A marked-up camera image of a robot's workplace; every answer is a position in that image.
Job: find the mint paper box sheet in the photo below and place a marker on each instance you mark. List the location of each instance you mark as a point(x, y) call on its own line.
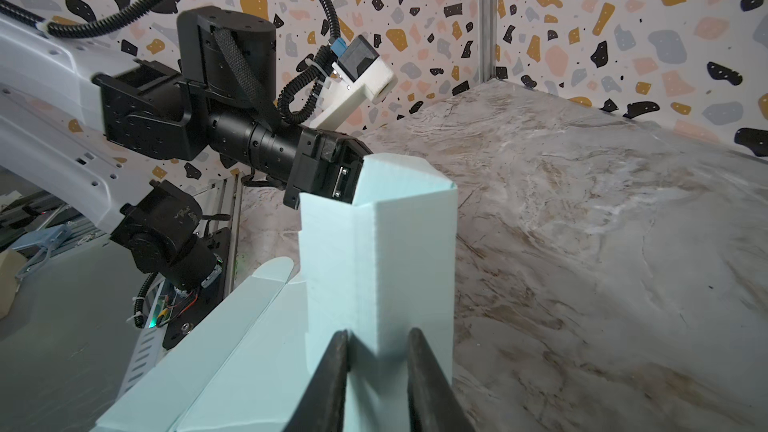
point(375, 268)

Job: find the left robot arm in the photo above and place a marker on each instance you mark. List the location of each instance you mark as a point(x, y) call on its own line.
point(221, 97)

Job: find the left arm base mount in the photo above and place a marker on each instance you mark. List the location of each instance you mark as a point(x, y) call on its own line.
point(185, 254)

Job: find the aluminium corner post left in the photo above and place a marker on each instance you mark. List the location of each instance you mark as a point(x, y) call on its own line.
point(486, 39)

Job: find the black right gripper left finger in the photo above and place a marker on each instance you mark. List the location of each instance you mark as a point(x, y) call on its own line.
point(322, 406)

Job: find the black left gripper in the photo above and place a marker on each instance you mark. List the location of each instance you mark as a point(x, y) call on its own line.
point(326, 164)

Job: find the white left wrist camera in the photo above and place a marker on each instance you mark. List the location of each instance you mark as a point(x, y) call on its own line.
point(361, 75)

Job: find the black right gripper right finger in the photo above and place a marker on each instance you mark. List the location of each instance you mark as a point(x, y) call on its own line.
point(431, 402)

